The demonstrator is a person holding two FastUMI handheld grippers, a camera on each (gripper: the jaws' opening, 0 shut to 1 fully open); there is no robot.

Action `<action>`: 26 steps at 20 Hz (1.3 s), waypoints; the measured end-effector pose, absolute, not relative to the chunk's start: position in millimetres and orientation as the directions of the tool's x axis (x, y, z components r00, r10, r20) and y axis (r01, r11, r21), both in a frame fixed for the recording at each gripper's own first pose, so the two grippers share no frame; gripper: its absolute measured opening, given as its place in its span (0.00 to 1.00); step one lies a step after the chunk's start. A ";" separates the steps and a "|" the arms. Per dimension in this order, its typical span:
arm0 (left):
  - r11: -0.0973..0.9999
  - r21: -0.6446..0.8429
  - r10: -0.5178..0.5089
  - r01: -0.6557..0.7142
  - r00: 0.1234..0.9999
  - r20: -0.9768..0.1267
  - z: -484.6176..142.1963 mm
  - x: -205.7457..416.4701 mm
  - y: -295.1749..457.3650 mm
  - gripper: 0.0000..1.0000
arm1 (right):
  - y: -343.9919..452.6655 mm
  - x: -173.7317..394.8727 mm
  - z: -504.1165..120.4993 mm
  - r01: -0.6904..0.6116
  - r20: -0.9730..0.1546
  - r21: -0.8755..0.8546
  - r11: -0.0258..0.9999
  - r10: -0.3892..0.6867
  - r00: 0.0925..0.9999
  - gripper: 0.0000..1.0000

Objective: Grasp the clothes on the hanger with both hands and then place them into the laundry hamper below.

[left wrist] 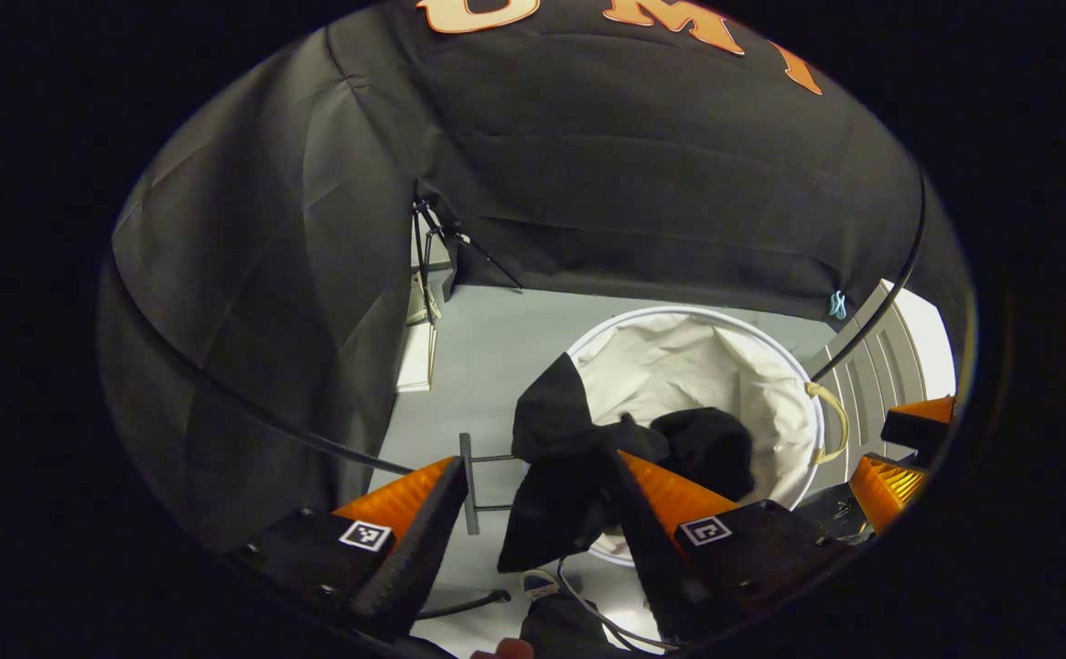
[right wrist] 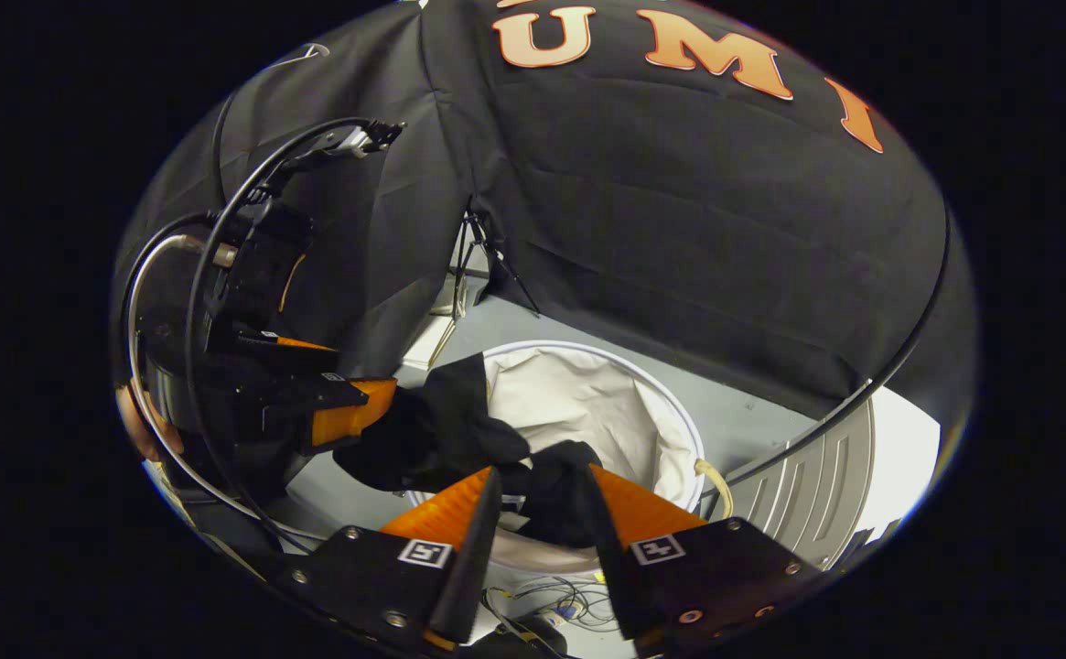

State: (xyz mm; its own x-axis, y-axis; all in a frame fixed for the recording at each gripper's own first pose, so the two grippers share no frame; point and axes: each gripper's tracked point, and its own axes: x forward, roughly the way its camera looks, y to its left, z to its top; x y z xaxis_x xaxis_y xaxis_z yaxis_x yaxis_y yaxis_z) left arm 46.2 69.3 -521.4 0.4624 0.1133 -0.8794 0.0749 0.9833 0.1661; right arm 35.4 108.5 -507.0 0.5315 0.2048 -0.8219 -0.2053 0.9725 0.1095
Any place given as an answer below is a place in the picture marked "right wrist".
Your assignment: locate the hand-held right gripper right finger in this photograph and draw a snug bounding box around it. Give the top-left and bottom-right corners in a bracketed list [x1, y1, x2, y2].
[586, 463, 831, 655]

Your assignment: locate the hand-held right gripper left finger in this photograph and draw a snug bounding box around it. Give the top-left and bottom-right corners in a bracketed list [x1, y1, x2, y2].
[263, 465, 504, 655]

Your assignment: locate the black jacket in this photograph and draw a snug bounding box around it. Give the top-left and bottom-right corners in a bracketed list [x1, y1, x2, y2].
[331, 352, 607, 550]

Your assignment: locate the white fabric laundry hamper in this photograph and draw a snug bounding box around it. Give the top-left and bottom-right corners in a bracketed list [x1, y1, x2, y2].
[402, 340, 735, 578]

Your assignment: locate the black tripod stand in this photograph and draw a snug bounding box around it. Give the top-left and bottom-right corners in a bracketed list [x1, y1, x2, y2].
[450, 197, 543, 344]

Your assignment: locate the black backdrop cloth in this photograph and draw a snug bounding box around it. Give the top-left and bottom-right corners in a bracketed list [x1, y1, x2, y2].
[112, 0, 977, 422]

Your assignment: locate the tangle of thin floor cables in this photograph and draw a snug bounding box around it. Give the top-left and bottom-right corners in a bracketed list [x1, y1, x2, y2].
[482, 575, 620, 637]

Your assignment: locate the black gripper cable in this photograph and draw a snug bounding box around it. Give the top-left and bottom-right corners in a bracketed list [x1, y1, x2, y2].
[183, 116, 405, 550]

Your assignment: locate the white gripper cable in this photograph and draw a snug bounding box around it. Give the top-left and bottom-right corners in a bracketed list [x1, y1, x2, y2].
[126, 233, 332, 543]

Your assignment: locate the grey ribbed base plate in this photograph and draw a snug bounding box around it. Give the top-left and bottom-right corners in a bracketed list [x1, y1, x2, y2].
[729, 398, 878, 570]

